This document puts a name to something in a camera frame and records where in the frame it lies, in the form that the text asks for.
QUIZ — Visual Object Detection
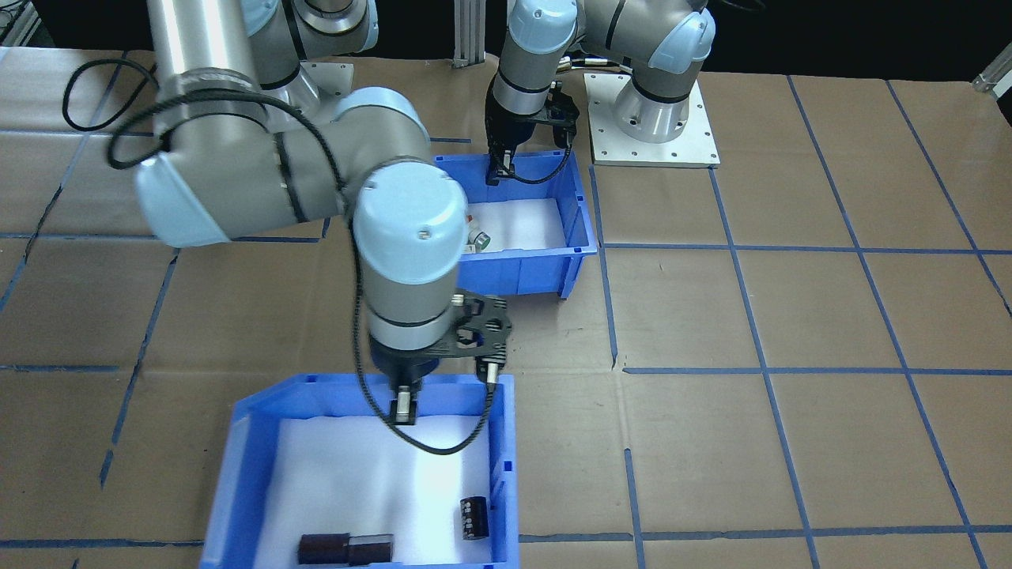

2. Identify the blue bin with push buttons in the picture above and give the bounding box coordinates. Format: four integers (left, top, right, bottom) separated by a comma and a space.
433, 152, 598, 300

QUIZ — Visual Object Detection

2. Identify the blue bin with black parts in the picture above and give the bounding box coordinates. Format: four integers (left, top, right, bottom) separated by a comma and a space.
199, 373, 521, 569

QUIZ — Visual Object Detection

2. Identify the white foam liner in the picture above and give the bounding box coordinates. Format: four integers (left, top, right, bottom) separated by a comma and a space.
253, 413, 500, 567
466, 198, 568, 254

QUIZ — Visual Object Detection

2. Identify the short ribbed black part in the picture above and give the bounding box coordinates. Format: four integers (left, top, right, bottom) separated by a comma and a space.
460, 496, 489, 541

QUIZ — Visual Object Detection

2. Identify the dark rectangular block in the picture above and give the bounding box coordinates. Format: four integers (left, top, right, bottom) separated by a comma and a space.
298, 533, 395, 567

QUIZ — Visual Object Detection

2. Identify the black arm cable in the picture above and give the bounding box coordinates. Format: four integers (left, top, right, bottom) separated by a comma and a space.
556, 49, 635, 77
62, 57, 499, 457

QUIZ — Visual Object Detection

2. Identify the wrist camera black bracket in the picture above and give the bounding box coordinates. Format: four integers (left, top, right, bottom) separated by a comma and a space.
544, 79, 580, 151
443, 291, 513, 388

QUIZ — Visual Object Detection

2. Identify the upright aluminium profile post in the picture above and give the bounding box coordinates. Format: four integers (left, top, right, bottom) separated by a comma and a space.
451, 0, 508, 67

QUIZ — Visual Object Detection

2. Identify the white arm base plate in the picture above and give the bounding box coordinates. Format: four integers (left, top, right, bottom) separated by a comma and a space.
583, 71, 721, 169
300, 60, 355, 104

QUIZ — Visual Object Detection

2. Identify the black frame cover cloth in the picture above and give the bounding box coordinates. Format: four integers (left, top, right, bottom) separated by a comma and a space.
0, 0, 1012, 80

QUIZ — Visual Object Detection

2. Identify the aluminium bar with end bracket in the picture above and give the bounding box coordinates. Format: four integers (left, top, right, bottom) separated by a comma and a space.
972, 43, 1012, 97

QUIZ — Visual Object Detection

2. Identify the grey metal frame piece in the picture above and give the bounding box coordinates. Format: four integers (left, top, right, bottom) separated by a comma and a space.
0, 0, 39, 47

